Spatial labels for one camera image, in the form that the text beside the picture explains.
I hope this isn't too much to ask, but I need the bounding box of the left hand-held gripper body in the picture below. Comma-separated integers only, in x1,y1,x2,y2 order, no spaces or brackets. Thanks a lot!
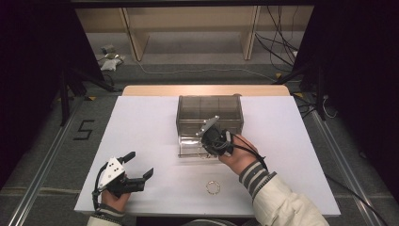
97,156,146,199

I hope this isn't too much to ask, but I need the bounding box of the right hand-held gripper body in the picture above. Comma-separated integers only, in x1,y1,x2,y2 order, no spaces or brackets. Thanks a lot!
196,115,235,158

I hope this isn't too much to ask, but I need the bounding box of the clear plastic drawer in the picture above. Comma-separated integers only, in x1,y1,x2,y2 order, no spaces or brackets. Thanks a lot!
177,126,244,137
177,134,221,159
176,119,245,130

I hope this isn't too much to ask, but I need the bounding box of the smoky clear plastic drawer cabinet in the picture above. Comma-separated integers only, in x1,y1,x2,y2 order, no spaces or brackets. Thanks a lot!
175,93,245,140

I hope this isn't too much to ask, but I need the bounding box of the person's left hand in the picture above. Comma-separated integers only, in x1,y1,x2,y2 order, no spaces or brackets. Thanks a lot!
100,187,132,212

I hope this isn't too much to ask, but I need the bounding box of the person's right hand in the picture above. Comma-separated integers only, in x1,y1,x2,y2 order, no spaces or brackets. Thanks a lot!
218,134,259,176

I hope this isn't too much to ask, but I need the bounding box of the white board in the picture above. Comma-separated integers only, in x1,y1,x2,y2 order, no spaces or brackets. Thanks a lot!
73,95,342,218

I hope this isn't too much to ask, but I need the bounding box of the wooden table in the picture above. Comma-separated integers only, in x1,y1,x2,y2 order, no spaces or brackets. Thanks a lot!
121,84,291,97

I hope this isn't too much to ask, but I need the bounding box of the black tripod stand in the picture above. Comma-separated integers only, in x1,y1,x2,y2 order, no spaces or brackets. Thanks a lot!
272,58,327,122
58,66,122,127

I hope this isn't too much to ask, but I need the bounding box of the white cloth bundle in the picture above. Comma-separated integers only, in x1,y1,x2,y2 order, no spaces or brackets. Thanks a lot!
99,55,126,72

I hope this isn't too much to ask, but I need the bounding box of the small grey device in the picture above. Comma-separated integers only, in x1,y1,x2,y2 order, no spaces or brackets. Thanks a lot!
100,44,117,55

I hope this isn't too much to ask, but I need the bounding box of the dark curtain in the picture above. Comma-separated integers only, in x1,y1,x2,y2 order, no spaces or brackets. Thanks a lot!
0,0,105,191
292,0,399,203

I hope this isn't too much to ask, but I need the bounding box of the left hand-held gripper cable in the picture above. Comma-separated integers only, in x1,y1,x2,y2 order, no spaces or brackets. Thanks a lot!
91,162,109,211

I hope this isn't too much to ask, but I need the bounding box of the hand-held gripper cable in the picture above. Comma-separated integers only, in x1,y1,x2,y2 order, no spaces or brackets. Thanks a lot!
226,133,391,226
91,162,109,211

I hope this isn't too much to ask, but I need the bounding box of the aluminium floor rail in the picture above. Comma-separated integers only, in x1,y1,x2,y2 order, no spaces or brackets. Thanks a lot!
310,108,391,226
7,103,81,226

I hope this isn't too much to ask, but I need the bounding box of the bundle of black cables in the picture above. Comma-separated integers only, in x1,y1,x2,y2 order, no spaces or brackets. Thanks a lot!
253,5,299,73

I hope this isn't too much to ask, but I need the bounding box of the short white cable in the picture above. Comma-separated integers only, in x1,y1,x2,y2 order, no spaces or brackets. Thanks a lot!
322,94,339,120

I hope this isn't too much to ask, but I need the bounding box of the right hand-held gripper cable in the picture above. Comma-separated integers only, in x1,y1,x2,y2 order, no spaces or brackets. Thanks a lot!
226,133,391,226

